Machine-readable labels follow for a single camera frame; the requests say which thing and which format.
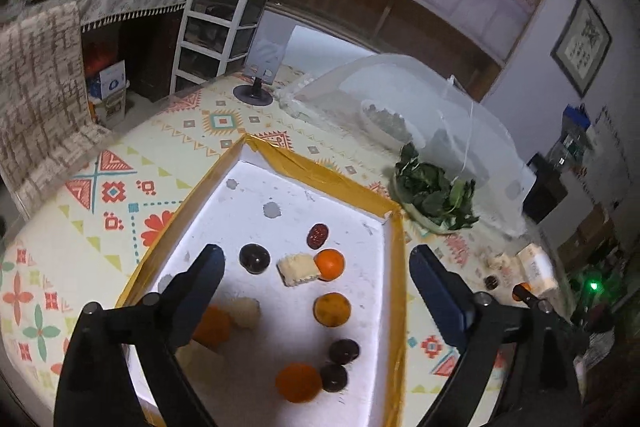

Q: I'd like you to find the mandarin among plums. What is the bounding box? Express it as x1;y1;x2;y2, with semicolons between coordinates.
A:
192;306;232;350

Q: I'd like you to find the orange mandarin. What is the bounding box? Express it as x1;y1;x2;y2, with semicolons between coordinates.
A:
512;283;534;303

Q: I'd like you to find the small biscuit chunk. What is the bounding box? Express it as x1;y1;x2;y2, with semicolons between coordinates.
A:
277;254;320;287

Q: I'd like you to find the large orange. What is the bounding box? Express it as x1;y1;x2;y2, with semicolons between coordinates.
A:
312;293;352;329

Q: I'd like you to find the red date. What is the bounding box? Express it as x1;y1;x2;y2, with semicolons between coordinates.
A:
306;223;329;251

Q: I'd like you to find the octagonal biscuit block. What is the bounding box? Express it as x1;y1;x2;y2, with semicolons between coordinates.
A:
484;254;511;274

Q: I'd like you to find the Face tissue pack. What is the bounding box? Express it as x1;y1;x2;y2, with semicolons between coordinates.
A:
516;243;559;296

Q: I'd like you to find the plate of spinach leaves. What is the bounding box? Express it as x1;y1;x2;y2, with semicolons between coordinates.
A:
392;142;480;233

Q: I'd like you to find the yellow rimmed white tray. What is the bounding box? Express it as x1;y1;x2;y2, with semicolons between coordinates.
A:
119;136;406;426

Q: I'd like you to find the white mesh food cover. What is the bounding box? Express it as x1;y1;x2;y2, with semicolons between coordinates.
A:
276;53;534;237

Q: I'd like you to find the black box stand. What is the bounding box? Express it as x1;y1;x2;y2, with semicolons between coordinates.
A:
523;153;568;225

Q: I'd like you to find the plate of greens under cover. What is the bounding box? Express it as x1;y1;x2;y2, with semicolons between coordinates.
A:
359;100;426;153

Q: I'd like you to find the water bottle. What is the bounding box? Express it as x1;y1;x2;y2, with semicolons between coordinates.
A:
547;105;592;171

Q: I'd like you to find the patterned chair back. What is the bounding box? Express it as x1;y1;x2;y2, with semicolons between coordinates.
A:
1;2;111;220

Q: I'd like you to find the small desk fan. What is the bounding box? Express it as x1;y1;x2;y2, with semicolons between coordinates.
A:
233;37;286;107

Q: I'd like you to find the framed calligraphy picture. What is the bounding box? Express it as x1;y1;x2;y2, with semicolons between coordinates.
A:
551;0;612;98

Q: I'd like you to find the white drawer cabinet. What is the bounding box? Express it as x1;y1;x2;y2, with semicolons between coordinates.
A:
169;0;268;94

